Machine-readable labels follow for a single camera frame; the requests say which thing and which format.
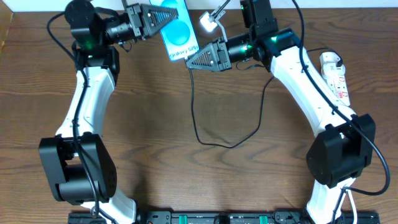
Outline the blue smartphone lit screen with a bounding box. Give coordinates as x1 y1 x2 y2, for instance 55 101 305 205
149 0 200 61

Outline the black charger cable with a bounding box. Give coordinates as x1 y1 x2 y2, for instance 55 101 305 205
188 47 345 149

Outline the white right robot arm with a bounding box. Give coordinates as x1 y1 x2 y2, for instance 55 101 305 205
186 1 376 223

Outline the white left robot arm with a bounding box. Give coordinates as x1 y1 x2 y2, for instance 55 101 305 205
39 0 178 223

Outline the white power strip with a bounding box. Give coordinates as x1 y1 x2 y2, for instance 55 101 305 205
320 52 350 106

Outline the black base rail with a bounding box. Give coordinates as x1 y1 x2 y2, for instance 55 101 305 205
67 210 381 224

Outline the white power cord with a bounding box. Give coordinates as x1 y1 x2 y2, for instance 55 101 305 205
345 189 359 224

